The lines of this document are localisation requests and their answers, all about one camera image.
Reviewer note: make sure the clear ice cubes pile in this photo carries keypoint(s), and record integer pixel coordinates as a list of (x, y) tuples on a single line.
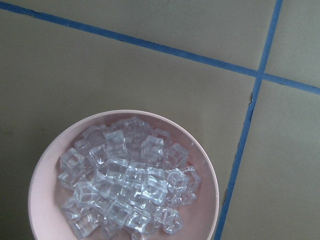
[(128, 176)]

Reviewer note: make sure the pink bowl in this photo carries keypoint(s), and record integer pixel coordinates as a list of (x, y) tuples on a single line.
[(46, 195)]

